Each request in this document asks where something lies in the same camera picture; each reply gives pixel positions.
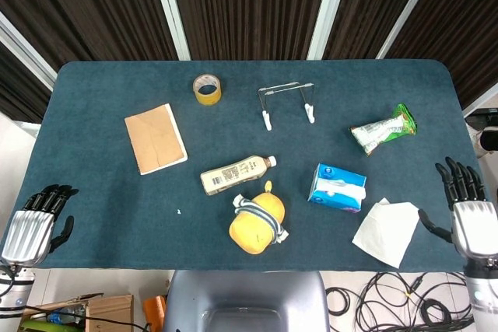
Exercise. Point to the green white snack packet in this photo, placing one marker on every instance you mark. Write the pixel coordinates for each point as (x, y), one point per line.
(385, 128)

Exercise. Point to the blue tissue box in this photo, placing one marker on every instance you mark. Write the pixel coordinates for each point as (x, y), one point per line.
(336, 188)

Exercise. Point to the yellow plush toy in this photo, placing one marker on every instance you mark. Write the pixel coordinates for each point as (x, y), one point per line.
(257, 223)

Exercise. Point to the plastic water bottle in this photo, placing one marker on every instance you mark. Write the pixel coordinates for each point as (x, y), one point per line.
(62, 315)

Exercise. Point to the brown cover notebook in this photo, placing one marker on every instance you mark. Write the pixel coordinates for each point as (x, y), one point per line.
(155, 139)

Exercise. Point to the orange object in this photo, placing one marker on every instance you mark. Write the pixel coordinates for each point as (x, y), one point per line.
(155, 310)

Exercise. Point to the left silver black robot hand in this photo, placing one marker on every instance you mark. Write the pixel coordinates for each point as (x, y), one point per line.
(33, 231)

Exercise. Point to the dark blue table mat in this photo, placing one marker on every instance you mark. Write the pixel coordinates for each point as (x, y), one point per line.
(155, 211)

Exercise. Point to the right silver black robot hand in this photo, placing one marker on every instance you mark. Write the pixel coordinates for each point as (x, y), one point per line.
(468, 215)

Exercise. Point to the white tissue sheet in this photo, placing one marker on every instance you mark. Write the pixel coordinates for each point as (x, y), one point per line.
(387, 233)

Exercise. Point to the brown label drink bottle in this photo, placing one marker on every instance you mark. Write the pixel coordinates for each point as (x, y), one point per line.
(233, 176)

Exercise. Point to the yellow tape roll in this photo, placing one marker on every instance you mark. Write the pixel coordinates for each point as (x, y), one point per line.
(207, 91)

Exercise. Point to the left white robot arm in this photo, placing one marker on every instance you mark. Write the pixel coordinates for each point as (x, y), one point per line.
(13, 289)

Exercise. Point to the black device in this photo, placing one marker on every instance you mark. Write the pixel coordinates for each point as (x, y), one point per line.
(482, 124)

